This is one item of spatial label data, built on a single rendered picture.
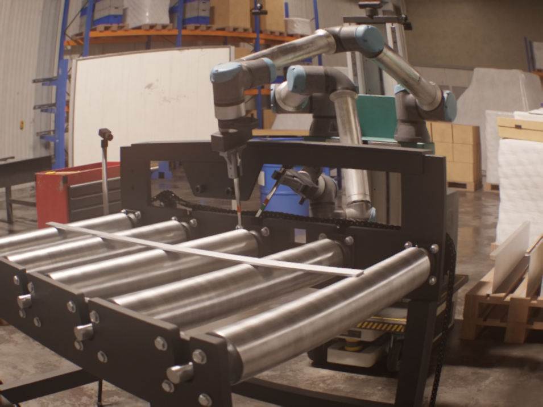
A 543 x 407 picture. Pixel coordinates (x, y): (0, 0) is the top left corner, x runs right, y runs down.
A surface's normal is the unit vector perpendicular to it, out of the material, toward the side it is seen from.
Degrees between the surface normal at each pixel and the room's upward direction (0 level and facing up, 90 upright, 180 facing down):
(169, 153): 90
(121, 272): 59
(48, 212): 90
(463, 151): 90
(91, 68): 90
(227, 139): 98
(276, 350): 82
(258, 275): 48
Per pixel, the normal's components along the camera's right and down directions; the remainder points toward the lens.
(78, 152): 0.46, 0.12
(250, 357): 0.76, -0.17
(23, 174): 0.81, 0.07
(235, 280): 0.51, -0.69
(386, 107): -0.61, 0.13
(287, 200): 0.00, 0.14
